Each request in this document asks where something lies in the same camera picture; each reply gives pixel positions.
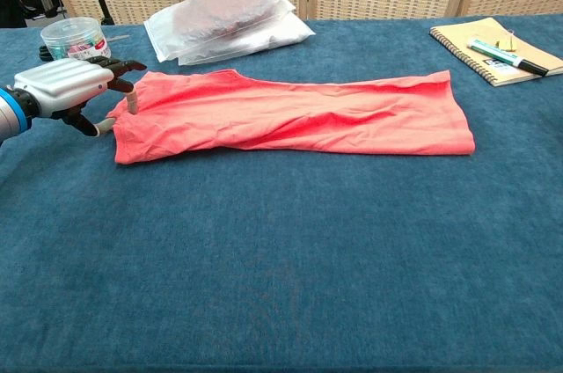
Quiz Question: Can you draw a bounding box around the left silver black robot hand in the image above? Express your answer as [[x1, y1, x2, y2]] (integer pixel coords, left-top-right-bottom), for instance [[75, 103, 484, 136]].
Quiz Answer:
[[12, 57, 148, 136]]

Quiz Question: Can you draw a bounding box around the red t-shirt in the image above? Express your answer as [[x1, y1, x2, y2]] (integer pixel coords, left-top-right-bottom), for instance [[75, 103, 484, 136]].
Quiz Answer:
[[107, 68, 476, 166]]

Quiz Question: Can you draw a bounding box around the clear jar of coloured clips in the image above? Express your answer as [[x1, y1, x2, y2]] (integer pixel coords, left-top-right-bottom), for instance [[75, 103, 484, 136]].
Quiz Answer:
[[40, 17, 112, 62]]

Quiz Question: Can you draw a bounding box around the translucent bag with dark garment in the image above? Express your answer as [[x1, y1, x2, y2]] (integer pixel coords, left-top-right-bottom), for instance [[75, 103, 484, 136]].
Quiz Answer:
[[143, 0, 298, 64]]

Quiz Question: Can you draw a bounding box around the white bagged garment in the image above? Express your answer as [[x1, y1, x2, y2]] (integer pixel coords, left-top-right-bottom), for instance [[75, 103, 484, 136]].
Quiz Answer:
[[178, 11, 316, 67]]

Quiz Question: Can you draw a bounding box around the blue carpet table cover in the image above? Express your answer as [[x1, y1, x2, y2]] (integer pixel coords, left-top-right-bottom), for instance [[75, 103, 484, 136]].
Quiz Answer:
[[0, 14, 563, 373]]

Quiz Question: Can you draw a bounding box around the kraft spiral notebook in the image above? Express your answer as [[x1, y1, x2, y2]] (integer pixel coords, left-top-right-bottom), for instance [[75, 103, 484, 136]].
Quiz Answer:
[[429, 17, 563, 88]]

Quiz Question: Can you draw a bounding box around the green and white marker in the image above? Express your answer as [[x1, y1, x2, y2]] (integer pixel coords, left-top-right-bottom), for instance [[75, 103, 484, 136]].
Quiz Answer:
[[466, 37, 550, 78]]

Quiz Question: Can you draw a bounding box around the gold binder clip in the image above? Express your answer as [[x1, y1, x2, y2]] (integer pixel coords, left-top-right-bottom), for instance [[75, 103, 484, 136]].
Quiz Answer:
[[496, 28, 520, 52]]

